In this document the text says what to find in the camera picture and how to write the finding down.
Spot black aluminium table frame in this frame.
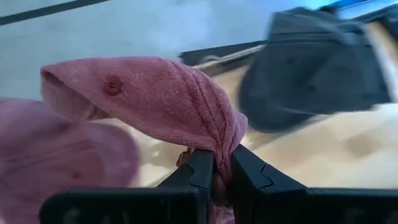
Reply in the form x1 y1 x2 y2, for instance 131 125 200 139
178 40 269 77

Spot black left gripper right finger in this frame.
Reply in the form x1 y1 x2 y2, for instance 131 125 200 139
230 144 398 224

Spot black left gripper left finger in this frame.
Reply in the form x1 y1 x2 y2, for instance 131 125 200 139
39 149 216 224

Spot pink knit hat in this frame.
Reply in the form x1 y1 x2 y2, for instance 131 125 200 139
0 97 141 224
39 55 249 224

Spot dark blue hat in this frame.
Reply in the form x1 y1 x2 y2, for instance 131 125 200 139
238 6 393 134

